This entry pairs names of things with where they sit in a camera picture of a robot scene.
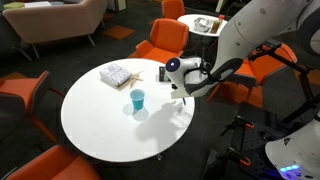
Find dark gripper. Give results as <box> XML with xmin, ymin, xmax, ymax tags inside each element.
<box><xmin>170</xmin><ymin>81</ymin><xmax>189</xmax><ymax>107</ymax></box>

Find light blue plastic cup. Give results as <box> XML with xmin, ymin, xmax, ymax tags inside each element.
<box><xmin>129</xmin><ymin>88</ymin><xmax>146</xmax><ymax>111</ymax></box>

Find black box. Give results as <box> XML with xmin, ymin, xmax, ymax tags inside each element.
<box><xmin>158</xmin><ymin>66</ymin><xmax>172</xmax><ymax>83</ymax></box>

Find thin wooden stick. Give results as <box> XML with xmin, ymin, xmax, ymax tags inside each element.
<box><xmin>117</xmin><ymin>77</ymin><xmax>135</xmax><ymax>92</ymax></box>
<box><xmin>132</xmin><ymin>70</ymin><xmax>145</xmax><ymax>83</ymax></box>
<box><xmin>129</xmin><ymin>73</ymin><xmax>140</xmax><ymax>89</ymax></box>

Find silver foil bag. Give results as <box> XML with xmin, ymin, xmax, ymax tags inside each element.
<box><xmin>193</xmin><ymin>16</ymin><xmax>215</xmax><ymax>34</ymax></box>

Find large round white table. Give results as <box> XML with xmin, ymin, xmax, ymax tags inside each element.
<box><xmin>60</xmin><ymin>58</ymin><xmax>196</xmax><ymax>164</ymax></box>

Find round white side table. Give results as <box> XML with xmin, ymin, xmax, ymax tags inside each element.
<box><xmin>177</xmin><ymin>13</ymin><xmax>229</xmax><ymax>38</ymax></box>

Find black robot cart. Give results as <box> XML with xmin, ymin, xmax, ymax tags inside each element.
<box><xmin>213</xmin><ymin>101</ymin><xmax>320</xmax><ymax>180</ymax></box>

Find orange capped bottle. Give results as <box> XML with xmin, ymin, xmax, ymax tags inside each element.
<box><xmin>210</xmin><ymin>14</ymin><xmax>226</xmax><ymax>35</ymax></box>

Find beige sofa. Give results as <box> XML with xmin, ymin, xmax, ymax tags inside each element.
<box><xmin>1</xmin><ymin>0</ymin><xmax>109</xmax><ymax>60</ymax></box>

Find orange armchair with grey back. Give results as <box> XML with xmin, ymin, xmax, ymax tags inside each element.
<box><xmin>0</xmin><ymin>70</ymin><xmax>66</xmax><ymax>145</ymax></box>

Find green cushion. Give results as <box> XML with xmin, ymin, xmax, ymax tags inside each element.
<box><xmin>2</xmin><ymin>1</ymin><xmax>26</xmax><ymax>10</ymax></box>

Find black camera stand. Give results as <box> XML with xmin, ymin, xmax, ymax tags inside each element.
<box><xmin>248</xmin><ymin>42</ymin><xmax>320</xmax><ymax>125</ymax></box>

